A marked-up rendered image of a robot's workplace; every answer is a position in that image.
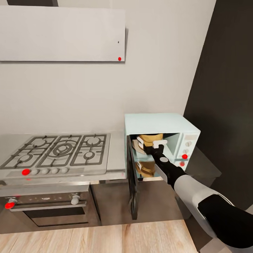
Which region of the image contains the popcorn bag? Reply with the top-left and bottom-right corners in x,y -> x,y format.
136,133 -> 163,149

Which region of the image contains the microwave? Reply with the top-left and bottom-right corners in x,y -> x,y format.
124,112 -> 201,220

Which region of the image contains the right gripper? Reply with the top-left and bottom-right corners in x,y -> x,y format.
143,144 -> 164,156

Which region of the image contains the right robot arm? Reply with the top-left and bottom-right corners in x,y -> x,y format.
143,140 -> 253,253

